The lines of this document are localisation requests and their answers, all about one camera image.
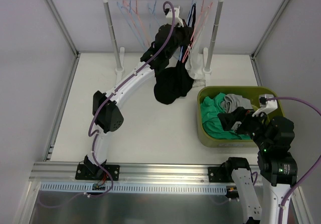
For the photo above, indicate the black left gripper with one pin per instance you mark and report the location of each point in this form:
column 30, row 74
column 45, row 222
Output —
column 184, row 32

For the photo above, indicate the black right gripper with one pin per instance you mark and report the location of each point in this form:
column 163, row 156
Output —
column 243, row 121

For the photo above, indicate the green tank top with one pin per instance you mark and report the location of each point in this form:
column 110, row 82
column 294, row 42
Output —
column 210, row 108

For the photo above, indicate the grey tank top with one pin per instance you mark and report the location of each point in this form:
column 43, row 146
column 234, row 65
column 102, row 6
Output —
column 232, row 101

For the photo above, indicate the pink wire hanger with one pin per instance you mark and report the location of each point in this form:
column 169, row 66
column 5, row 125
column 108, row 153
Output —
column 138, row 28

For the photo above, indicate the black tank top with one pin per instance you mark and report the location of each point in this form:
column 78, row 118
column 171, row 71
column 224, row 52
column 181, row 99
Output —
column 171, row 82

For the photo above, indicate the light blue wire hanger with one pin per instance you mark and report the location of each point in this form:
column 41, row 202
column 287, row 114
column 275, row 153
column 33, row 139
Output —
column 124, row 14

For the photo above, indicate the white tank top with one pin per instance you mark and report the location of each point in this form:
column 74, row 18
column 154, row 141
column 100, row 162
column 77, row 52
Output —
column 196, row 62

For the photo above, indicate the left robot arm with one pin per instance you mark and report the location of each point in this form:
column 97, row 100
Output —
column 107, row 116

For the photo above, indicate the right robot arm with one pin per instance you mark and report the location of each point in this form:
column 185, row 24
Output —
column 278, row 168

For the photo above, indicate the olive green plastic basin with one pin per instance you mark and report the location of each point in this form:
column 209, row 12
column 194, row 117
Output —
column 252, row 93

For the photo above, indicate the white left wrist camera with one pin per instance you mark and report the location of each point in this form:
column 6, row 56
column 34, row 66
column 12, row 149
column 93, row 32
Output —
column 175, row 15

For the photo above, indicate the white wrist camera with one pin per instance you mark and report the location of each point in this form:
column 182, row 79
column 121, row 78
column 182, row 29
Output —
column 175, row 15
column 267, row 105

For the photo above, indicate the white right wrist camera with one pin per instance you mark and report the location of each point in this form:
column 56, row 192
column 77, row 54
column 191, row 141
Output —
column 267, row 105

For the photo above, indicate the white slotted cable duct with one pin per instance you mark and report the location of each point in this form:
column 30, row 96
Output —
column 135, row 188

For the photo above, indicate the aluminium mounting rail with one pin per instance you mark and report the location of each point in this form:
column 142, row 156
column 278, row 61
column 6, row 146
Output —
column 129, row 173

